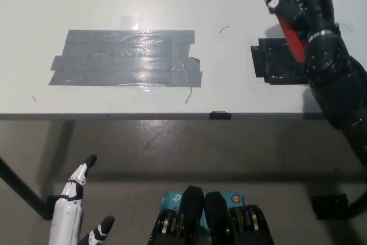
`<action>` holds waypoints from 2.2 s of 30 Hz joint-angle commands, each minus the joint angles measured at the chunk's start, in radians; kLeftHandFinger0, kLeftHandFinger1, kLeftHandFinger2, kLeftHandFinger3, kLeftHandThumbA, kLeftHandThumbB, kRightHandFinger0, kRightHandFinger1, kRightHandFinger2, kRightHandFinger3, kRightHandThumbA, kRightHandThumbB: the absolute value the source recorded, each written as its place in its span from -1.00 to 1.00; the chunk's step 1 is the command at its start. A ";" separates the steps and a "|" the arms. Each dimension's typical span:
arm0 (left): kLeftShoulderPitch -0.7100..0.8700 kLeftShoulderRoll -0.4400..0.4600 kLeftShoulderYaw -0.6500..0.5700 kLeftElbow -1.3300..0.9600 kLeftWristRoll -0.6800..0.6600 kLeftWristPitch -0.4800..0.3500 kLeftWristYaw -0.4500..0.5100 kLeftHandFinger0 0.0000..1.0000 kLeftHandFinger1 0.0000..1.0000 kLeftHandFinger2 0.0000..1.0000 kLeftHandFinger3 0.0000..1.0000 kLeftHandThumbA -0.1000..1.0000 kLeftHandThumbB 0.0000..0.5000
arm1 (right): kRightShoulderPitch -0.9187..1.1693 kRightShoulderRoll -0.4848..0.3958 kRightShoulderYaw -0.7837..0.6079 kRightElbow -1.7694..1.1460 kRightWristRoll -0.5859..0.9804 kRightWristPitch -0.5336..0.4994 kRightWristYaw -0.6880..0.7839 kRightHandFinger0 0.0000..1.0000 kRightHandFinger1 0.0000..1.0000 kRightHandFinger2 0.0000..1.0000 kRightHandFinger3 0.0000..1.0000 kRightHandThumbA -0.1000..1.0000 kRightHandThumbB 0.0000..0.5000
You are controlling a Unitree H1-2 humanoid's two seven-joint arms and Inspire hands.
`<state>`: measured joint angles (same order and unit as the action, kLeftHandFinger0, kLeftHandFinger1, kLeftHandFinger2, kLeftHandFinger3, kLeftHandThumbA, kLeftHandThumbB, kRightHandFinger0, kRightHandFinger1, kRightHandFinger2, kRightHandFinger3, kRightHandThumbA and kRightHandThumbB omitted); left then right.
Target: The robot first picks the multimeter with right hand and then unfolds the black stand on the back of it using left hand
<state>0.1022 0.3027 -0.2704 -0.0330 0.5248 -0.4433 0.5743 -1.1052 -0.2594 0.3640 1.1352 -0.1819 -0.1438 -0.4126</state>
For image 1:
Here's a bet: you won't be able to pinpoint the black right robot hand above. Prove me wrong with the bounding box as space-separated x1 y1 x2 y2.
265 0 335 41

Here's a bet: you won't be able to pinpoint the white and black left hand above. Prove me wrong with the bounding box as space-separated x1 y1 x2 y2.
47 154 115 245

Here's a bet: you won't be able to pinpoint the red digital multimeter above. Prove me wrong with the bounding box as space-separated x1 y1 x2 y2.
260 0 309 63

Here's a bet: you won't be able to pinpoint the black robot body teal tops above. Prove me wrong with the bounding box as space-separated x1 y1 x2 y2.
147 186 273 245

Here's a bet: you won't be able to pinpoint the black floor tape patch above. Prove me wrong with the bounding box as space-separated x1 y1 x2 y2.
45 195 63 220
311 193 349 219

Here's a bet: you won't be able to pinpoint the black table leg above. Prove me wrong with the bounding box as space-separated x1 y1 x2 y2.
0 155 48 220
345 184 367 219

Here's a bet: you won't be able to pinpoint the small black tape strip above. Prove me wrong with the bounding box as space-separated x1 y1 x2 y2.
209 110 232 120

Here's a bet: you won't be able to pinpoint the grey duct tape patch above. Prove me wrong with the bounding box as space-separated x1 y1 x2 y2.
47 29 203 88

